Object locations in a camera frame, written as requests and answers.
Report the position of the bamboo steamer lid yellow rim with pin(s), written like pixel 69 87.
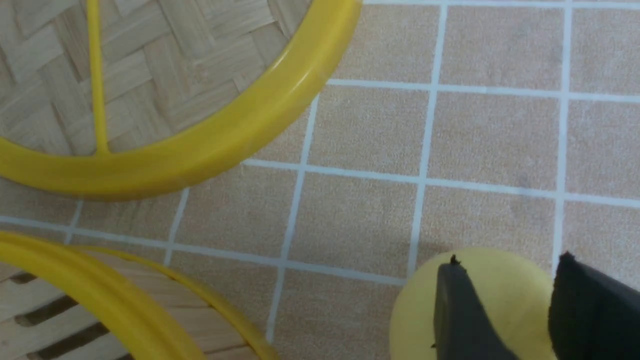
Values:
pixel 125 99

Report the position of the checked tan tablecloth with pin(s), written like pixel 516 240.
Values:
pixel 510 124

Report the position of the yellow bun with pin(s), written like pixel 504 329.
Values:
pixel 411 328

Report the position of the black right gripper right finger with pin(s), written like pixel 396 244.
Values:
pixel 592 316

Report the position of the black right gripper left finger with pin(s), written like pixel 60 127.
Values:
pixel 474 308

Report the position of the bamboo steamer tray yellow rim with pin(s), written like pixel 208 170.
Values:
pixel 69 302

